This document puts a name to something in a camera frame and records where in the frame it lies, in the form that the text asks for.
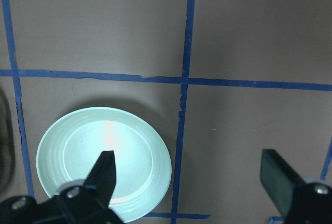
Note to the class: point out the light green plate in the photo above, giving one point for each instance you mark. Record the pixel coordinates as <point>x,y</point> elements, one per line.
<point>71,146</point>

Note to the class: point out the brown wicker basket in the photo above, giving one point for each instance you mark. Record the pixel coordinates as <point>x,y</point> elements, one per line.
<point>8,160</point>

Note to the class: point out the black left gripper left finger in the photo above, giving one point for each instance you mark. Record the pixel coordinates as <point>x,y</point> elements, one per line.
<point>101,180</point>

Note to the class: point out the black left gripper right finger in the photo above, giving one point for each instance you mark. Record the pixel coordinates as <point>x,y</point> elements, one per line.
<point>279,180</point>

